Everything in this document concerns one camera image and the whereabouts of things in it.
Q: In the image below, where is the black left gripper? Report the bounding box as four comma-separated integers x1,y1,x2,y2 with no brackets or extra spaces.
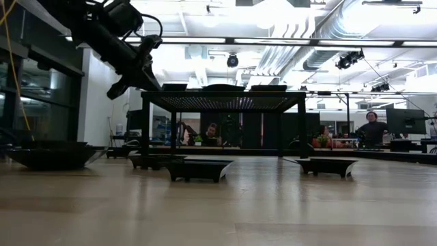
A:
106,36,163,100

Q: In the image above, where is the small black square plate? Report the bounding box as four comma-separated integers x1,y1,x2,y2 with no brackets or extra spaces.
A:
128,154,187,171
166,159,235,183
295,158,358,179

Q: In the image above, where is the deep black square plate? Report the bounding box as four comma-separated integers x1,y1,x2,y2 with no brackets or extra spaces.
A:
250,84,289,92

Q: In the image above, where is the black computer monitor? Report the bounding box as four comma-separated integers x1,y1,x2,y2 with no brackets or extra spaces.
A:
126,109,143,131
386,108,427,135

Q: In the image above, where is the black perforated metal shelf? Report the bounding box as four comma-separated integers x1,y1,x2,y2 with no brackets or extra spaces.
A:
141,89,307,169

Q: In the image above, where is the dark glass partition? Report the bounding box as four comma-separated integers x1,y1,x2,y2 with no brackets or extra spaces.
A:
0,0,85,143

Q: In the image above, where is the black partition panel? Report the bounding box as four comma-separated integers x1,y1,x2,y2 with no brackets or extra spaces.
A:
240,112,264,150

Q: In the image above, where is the thin yellow cable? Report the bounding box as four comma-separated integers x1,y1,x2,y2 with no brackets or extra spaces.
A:
0,0,35,141

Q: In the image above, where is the black metal table frame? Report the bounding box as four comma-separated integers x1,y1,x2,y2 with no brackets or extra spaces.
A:
136,146,437,165

